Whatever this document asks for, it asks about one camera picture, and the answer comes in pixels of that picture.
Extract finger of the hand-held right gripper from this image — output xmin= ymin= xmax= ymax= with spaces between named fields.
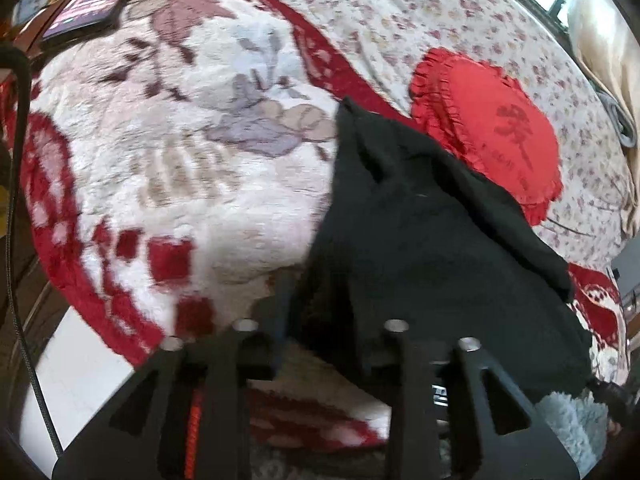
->
xmin=586 ymin=378 xmax=638 ymax=423

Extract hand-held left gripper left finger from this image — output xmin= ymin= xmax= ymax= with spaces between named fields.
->
xmin=52 ymin=270 xmax=297 ymax=480

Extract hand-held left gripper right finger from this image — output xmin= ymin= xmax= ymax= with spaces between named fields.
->
xmin=361 ymin=318 xmax=581 ymax=480

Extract black pants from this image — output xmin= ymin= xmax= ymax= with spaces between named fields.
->
xmin=290 ymin=96 xmax=593 ymax=403

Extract red and white fleece blanket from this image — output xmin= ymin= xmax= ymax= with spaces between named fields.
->
xmin=0 ymin=0 xmax=628 ymax=453

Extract red ruffled heart pillow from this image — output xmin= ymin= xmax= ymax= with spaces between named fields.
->
xmin=409 ymin=48 xmax=565 ymax=227

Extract grey folded cloth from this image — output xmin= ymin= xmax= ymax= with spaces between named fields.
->
xmin=597 ymin=91 xmax=640 ymax=148

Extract floral bed sheet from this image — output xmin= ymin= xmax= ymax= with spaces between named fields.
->
xmin=245 ymin=0 xmax=633 ymax=271

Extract beige curtain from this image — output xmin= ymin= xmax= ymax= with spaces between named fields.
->
xmin=567 ymin=0 xmax=640 ymax=106

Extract black smartphone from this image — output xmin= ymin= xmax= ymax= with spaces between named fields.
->
xmin=39 ymin=0 xmax=141 ymax=43

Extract black braided cable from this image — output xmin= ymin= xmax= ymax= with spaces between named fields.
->
xmin=0 ymin=46 xmax=65 ymax=456

